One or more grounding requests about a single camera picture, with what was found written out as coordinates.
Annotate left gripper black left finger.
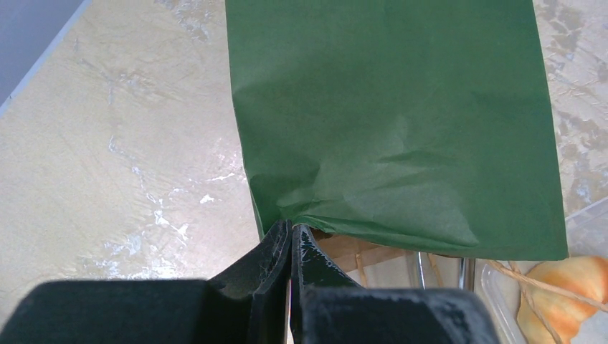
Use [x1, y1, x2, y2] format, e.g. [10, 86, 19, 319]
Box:
[1, 221, 292, 343]

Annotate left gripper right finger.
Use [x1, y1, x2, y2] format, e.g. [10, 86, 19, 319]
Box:
[290, 224, 500, 344]

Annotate metal tongs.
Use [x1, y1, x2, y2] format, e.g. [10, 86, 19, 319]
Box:
[410, 252, 476, 292]

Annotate green paper bag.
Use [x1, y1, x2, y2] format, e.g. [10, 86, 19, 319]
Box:
[225, 1, 569, 261]

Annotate fake croissant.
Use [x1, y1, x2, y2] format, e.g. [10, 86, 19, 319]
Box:
[517, 256, 607, 343]

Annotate clear plastic tray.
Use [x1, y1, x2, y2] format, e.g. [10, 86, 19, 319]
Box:
[480, 199, 607, 343]

